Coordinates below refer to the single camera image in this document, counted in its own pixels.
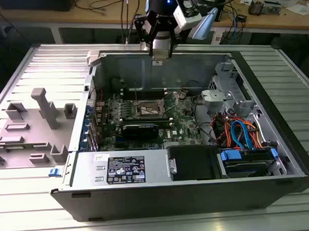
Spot hard disk in blue carrier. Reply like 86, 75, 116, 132
216, 146, 279, 179

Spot orange red wire bundle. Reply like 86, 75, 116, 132
210, 111, 270, 151

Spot black cable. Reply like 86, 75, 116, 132
191, 93, 217, 145

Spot green motherboard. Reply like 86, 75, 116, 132
94, 87, 210, 152

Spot blue flat wire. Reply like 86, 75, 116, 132
230, 119, 256, 151

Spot black open PC case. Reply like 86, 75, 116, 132
45, 40, 309, 223

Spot black box on desk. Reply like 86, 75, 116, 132
0, 0, 77, 14

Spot silver power supply with label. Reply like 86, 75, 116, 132
69, 148, 173, 187

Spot thin red wire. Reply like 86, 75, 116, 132
89, 86, 105, 104

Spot metal CPU socket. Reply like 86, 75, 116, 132
136, 98, 167, 118

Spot wooden desk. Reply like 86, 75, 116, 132
0, 0, 152, 47
211, 0, 309, 39

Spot black-faced white wrist camera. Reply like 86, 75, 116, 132
173, 0, 203, 31

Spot silver CPU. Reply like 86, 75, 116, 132
152, 48, 170, 61

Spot black computer tower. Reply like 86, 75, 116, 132
215, 0, 228, 22

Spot blue network cable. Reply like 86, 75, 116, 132
226, 10, 239, 40

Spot grey electronic device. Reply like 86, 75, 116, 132
263, 0, 285, 15

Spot white paper sheets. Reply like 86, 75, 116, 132
285, 3, 309, 17

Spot grey parts rack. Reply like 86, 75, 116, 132
0, 86, 80, 170

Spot silver metal drive cage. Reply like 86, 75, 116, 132
200, 61, 262, 120

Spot white label sheet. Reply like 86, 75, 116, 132
212, 29, 224, 45

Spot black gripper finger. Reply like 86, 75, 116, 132
134, 15, 157, 57
163, 15, 181, 59

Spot copper coil transformer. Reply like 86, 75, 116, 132
249, 0, 265, 16

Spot blue card retainer strip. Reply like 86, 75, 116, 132
78, 103, 97, 152

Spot black graphics card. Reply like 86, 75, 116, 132
121, 123, 160, 141

